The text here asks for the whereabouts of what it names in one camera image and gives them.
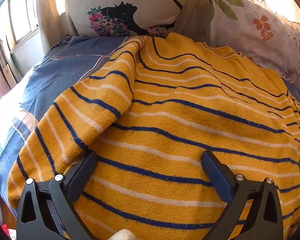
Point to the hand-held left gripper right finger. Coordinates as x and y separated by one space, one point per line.
216 170

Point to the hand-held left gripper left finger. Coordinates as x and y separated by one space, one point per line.
83 168

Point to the yellow striped sweater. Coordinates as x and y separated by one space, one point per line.
180 120

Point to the blue patterned bed sheet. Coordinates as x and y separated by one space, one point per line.
52 80

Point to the leaf print pillow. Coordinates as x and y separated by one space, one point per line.
260 30

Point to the window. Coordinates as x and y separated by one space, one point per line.
20 17

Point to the floral silhouette print pillow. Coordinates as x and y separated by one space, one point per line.
130 10

